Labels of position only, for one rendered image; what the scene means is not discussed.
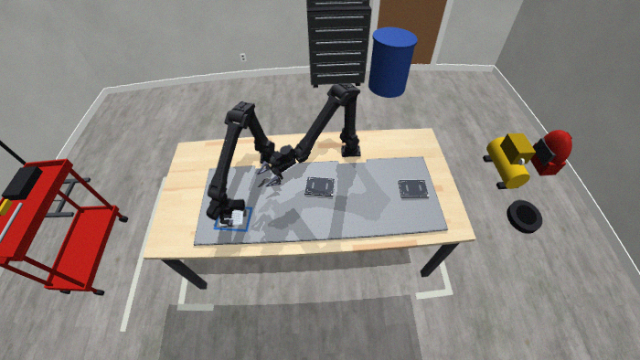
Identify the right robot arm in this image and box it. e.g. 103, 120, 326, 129
206, 101, 275, 220

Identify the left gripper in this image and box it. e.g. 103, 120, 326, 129
257, 161, 283, 187

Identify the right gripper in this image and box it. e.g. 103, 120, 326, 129
219, 208, 233, 226

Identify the white well plate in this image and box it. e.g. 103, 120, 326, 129
219, 210, 243, 227

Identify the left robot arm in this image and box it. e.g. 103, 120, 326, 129
270, 83, 361, 172

